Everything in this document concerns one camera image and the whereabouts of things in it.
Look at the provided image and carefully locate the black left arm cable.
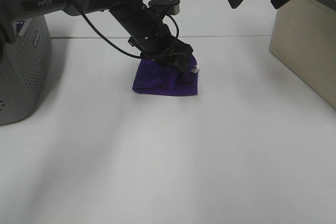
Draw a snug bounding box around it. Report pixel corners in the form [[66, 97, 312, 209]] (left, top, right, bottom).
[[41, 0, 181, 61]]

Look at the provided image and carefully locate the purple towel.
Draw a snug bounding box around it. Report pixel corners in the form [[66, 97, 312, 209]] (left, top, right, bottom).
[[132, 57, 198, 97]]

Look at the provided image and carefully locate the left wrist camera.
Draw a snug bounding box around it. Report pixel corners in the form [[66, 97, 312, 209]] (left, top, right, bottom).
[[148, 0, 181, 16]]

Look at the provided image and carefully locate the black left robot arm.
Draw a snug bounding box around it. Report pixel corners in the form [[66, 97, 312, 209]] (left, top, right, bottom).
[[1, 0, 193, 72]]

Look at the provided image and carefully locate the grey perforated basket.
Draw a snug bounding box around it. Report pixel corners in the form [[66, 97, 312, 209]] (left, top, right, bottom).
[[1, 15, 52, 125]]

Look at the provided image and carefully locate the beige storage basket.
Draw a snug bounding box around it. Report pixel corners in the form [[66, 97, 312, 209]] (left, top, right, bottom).
[[269, 0, 335, 106]]

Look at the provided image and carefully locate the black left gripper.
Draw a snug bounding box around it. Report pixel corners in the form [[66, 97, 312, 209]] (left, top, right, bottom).
[[140, 39, 193, 73]]

